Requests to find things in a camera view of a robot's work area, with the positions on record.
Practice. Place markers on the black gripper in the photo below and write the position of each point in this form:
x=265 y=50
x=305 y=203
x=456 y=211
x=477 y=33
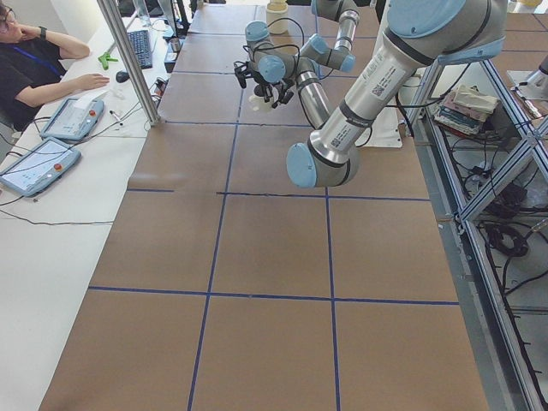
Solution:
x=260 y=90

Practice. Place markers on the white ribbed mug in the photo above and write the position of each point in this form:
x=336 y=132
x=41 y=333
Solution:
x=257 y=104

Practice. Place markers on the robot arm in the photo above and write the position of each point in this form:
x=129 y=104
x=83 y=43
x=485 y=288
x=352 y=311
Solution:
x=418 y=34
x=281 y=71

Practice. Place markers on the white square bin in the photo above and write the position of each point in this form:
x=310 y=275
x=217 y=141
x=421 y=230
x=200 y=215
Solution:
x=276 y=13

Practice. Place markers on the black keyboard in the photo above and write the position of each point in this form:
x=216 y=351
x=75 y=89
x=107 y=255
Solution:
x=140 y=42

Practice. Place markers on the black computer mouse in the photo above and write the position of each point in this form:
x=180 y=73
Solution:
x=122 y=76

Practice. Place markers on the green hand tool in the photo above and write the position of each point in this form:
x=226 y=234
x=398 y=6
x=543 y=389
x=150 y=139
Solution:
x=105 y=59

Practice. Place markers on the stack of books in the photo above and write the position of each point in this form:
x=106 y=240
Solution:
x=465 y=110

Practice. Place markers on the upper teach pendant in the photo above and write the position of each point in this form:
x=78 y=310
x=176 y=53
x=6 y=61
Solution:
x=73 y=120

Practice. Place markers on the teach pendant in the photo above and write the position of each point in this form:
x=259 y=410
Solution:
x=73 y=120
x=34 y=172

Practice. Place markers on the seated person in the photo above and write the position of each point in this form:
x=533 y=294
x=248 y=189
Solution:
x=31 y=69

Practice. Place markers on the lower teach pendant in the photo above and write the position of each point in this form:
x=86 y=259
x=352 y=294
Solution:
x=34 y=172

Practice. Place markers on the aluminium frame post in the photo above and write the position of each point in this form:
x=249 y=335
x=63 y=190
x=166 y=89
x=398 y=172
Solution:
x=114 y=22

